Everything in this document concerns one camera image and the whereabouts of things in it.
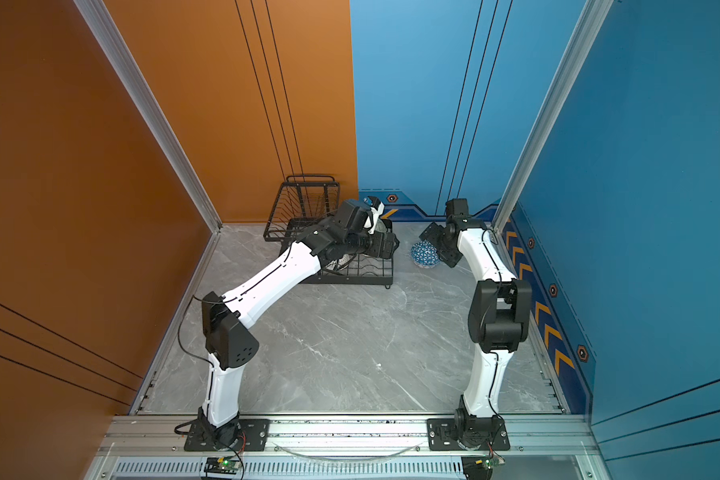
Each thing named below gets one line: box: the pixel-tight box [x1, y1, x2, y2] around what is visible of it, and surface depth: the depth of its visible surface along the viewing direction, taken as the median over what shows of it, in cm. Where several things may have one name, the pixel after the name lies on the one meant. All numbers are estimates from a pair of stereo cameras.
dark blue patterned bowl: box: [410, 240, 440, 269], surface depth 111 cm
